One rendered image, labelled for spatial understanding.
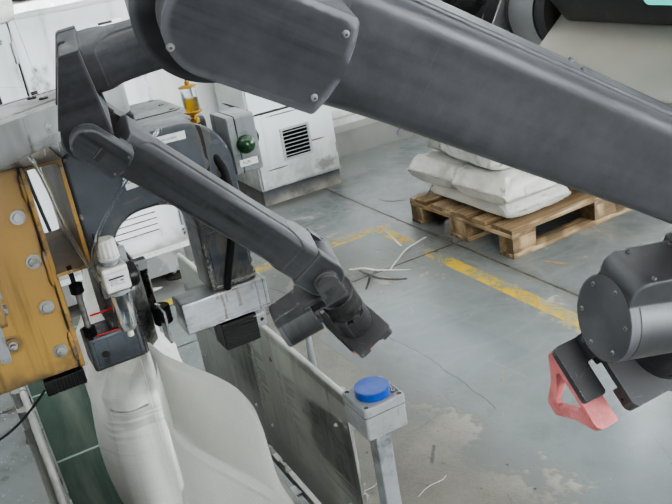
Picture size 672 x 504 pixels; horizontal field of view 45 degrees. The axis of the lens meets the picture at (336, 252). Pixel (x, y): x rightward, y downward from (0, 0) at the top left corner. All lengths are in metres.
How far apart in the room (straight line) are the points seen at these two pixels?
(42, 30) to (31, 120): 2.83
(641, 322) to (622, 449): 2.12
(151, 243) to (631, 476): 2.58
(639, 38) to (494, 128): 0.50
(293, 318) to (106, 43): 0.48
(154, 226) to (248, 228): 3.12
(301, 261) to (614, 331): 0.64
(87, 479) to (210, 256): 1.07
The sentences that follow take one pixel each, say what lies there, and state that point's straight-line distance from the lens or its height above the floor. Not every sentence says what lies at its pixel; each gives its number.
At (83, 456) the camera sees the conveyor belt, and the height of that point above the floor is 0.38.
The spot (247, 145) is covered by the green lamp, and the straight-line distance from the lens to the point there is 1.26.
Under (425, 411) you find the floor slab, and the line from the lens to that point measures 2.85.
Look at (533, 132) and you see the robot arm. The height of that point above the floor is 1.47.
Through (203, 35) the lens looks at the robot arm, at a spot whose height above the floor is 1.55.
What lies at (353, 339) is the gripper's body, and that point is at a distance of 1.26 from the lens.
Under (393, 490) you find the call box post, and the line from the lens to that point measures 1.50.
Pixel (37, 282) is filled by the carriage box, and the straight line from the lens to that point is 1.24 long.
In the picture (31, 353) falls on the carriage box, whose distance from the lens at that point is 1.27.
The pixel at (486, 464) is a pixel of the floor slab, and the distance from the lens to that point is 2.59.
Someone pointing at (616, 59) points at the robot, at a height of 1.41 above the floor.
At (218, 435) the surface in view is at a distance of 1.19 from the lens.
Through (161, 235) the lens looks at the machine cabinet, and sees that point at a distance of 4.20.
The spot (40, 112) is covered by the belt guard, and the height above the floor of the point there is 1.41.
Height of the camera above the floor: 1.58
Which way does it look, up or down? 22 degrees down
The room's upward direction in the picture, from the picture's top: 10 degrees counter-clockwise
